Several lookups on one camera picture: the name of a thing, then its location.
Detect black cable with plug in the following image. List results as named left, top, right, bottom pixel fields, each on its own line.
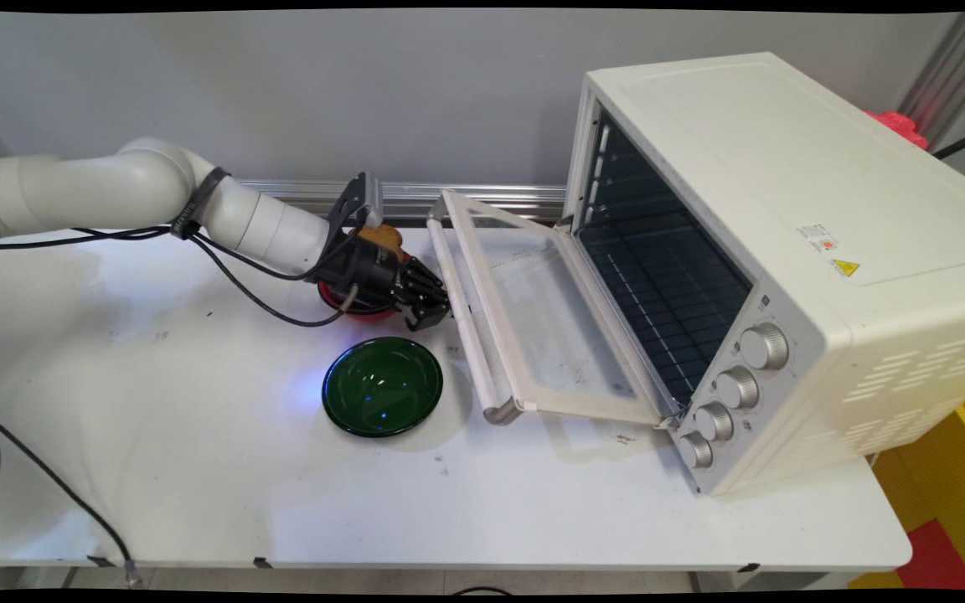
left=0, top=402, right=149, bottom=589

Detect wire oven rack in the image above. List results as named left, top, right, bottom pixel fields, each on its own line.
left=579, top=205, right=753, bottom=407

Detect aluminium wall rail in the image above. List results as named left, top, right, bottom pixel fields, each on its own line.
left=235, top=178, right=569, bottom=224

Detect dark green bowl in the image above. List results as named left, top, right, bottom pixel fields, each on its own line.
left=321, top=337, right=445, bottom=439

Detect large silver oven knob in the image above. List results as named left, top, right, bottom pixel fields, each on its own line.
left=740, top=323, right=791, bottom=371

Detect red bowl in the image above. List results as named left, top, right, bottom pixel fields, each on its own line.
left=317, top=280, right=401, bottom=325

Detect white glass oven door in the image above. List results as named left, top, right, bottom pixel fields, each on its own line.
left=426, top=189, right=686, bottom=428

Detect brown toast slice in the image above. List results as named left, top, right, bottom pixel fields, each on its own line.
left=355, top=224, right=410, bottom=264

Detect yellow floor mat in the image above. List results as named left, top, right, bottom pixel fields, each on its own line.
left=846, top=381, right=965, bottom=590

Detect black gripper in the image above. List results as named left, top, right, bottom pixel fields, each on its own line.
left=317, top=226, right=453, bottom=332

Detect white toaster oven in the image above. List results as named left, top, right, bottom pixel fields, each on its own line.
left=562, top=52, right=965, bottom=497

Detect red plastic object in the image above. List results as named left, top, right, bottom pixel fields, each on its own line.
left=861, top=111, right=927, bottom=152

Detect black cable behind oven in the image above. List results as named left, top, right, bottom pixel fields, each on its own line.
left=931, top=123, right=965, bottom=162

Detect red floor mat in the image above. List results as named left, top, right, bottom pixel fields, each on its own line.
left=895, top=518, right=965, bottom=590

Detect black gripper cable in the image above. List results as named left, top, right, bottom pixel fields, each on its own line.
left=0, top=224, right=361, bottom=328

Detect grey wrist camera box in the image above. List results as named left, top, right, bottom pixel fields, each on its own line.
left=325, top=172, right=385, bottom=249

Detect aluminium frame post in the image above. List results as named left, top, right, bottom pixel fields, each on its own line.
left=900, top=12, right=965, bottom=152

